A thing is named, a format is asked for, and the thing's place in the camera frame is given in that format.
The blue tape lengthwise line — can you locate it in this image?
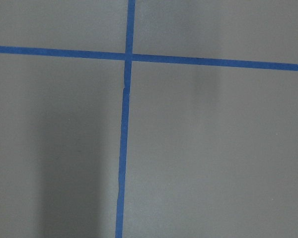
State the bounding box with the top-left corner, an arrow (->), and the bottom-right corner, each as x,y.
115,0 -> 136,238

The blue tape crosswise line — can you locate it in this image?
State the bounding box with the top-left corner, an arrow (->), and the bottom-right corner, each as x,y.
0,46 -> 298,71

